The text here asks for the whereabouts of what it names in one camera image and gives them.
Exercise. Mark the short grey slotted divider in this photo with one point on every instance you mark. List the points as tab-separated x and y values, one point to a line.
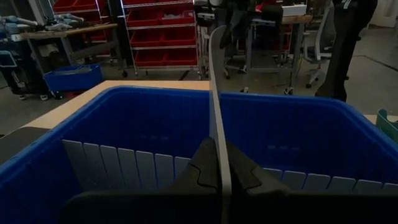
217	109

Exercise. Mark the large blue plastic bin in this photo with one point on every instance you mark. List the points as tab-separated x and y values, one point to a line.
140	118

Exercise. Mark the grey leg background desk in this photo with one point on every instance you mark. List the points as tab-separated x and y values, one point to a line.
295	19

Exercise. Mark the background work table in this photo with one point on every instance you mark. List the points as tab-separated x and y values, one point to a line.
62	31

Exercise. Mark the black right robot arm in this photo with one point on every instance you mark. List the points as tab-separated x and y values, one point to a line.
342	46

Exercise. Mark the teal plastic basket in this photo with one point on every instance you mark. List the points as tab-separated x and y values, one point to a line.
387	126

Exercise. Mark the white office chair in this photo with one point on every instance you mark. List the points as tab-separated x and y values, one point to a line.
318	46

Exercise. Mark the red bin shelf rack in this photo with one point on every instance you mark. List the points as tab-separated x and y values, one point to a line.
77	4

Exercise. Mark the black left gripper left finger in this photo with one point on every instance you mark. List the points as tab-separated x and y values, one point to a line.
202	174

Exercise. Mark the long grey slotted divider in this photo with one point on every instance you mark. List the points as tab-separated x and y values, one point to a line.
124	168

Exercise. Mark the blue crate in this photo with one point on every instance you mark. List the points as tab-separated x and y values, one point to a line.
71	77

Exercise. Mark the black closed laptop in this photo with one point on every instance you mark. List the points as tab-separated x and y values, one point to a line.
18	141

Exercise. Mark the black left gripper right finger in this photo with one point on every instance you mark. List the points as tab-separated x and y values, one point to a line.
248	180

